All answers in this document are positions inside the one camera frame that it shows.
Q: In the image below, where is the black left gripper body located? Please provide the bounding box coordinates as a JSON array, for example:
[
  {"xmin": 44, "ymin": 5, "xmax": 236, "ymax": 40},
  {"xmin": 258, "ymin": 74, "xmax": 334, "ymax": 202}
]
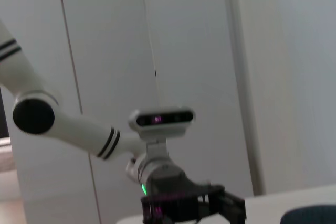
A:
[{"xmin": 140, "ymin": 165, "xmax": 226, "ymax": 224}]

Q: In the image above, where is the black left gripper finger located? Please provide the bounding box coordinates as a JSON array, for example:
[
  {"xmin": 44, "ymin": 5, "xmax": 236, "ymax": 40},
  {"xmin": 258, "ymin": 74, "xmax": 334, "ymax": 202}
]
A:
[
  {"xmin": 141, "ymin": 196, "xmax": 171, "ymax": 224},
  {"xmin": 208, "ymin": 189, "xmax": 247, "ymax": 224}
]

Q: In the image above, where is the teal fabric zip bag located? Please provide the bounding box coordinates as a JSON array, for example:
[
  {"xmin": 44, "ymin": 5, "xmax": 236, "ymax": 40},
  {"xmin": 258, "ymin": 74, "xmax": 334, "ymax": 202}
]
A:
[{"xmin": 280, "ymin": 203, "xmax": 336, "ymax": 224}]

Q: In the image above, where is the dark panel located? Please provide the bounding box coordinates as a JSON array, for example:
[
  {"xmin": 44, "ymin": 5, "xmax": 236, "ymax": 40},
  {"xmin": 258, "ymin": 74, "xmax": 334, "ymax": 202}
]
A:
[{"xmin": 0, "ymin": 87, "xmax": 9, "ymax": 138}]

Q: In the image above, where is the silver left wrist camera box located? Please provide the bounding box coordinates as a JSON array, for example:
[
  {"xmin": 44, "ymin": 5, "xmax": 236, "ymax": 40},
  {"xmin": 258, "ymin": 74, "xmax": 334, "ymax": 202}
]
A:
[{"xmin": 128, "ymin": 107, "xmax": 195, "ymax": 145}]

